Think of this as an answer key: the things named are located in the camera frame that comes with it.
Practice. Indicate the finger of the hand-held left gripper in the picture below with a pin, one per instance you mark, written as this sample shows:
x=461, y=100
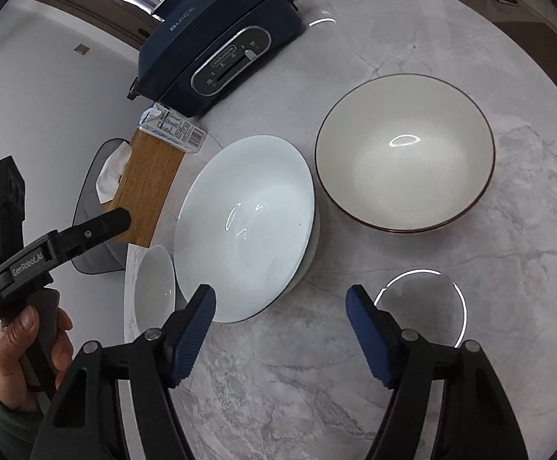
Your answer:
x=101, y=223

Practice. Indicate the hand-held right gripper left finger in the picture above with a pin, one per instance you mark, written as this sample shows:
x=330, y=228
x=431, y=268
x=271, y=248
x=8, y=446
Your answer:
x=192, y=330

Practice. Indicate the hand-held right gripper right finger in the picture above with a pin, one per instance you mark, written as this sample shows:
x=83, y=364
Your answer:
x=369, y=335

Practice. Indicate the small white bowl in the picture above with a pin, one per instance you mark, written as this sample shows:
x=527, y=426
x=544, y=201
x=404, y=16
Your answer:
x=153, y=287

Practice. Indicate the large white bowl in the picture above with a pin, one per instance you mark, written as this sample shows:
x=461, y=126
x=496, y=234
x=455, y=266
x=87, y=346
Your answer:
x=244, y=230

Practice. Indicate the floral cream bowl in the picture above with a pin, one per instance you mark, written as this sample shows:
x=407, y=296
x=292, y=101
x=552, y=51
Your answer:
x=403, y=163

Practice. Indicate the person's left forearm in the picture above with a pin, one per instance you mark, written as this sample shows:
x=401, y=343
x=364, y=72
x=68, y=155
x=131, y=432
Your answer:
x=0, y=421

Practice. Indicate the person's left hand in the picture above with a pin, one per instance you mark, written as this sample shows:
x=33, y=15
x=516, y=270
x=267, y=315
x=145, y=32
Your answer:
x=12, y=359

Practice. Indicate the grey quilted chair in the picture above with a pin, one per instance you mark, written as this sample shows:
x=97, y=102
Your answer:
x=84, y=201

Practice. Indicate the white tissue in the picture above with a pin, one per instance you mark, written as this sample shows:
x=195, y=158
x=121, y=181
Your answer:
x=113, y=172

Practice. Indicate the wooden tissue box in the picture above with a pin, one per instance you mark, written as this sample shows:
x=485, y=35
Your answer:
x=149, y=177

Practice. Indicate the small milk carton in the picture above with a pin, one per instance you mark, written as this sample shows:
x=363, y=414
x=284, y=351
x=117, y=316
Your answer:
x=173, y=127

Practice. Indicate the blue electric cooker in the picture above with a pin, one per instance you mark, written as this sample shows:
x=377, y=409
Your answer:
x=201, y=38

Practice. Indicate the wall light switch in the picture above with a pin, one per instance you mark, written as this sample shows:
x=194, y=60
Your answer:
x=82, y=49

